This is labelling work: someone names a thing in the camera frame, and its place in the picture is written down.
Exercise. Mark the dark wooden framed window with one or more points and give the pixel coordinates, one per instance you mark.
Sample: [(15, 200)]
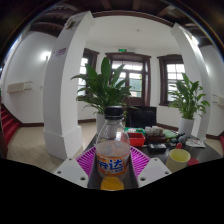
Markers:
[(163, 80), (93, 56)]

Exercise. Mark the green exit sign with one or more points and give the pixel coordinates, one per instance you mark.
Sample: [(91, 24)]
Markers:
[(122, 50)]

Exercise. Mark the dark wooden double door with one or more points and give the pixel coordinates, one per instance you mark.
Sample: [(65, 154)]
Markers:
[(146, 83)]

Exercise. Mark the potted plant in white pot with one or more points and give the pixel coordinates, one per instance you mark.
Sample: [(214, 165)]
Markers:
[(101, 90), (188, 100)]

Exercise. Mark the white wall unit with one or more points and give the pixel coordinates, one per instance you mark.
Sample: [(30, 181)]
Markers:
[(220, 100), (18, 87)]

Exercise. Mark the red carpeted staircase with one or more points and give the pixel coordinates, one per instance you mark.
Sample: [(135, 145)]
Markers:
[(8, 125)]

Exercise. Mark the clear orange-label drink bottle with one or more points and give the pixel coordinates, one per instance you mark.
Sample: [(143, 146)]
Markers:
[(112, 160)]

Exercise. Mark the small red round object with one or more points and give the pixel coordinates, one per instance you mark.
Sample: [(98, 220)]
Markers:
[(179, 145)]

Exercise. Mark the red plastic basket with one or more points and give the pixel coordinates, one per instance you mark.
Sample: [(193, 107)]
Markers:
[(137, 140)]

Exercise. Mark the white printed magazine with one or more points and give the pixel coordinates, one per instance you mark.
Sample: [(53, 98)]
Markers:
[(195, 143)]

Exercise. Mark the grey round object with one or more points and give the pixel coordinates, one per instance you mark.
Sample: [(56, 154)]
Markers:
[(181, 139)]

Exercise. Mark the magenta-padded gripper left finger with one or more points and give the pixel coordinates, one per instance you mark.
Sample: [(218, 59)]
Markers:
[(71, 171)]

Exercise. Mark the pale yellow cup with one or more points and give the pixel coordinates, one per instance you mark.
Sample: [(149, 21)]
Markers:
[(176, 161)]

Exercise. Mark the black flat device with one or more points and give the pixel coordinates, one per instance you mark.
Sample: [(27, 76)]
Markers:
[(157, 148)]

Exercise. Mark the green box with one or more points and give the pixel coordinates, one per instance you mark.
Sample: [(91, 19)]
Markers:
[(135, 130)]

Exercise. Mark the brown box of white items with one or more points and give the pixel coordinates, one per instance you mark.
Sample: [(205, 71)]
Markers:
[(155, 135)]

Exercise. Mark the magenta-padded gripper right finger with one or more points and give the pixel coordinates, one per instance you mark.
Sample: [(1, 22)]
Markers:
[(151, 171)]

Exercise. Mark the black chair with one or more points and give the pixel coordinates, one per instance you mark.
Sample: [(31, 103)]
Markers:
[(141, 118)]

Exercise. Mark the green cloth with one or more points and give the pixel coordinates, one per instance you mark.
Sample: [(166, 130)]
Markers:
[(170, 134)]

